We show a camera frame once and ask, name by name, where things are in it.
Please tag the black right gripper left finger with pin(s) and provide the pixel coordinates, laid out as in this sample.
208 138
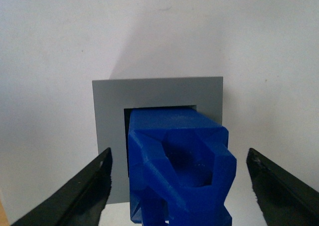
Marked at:
80 201

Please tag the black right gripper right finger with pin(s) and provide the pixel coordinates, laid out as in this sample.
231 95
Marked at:
283 199

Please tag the blue handled part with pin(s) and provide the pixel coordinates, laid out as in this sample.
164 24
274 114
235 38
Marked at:
180 168

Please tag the gray cube base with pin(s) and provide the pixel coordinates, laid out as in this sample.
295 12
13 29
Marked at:
113 96

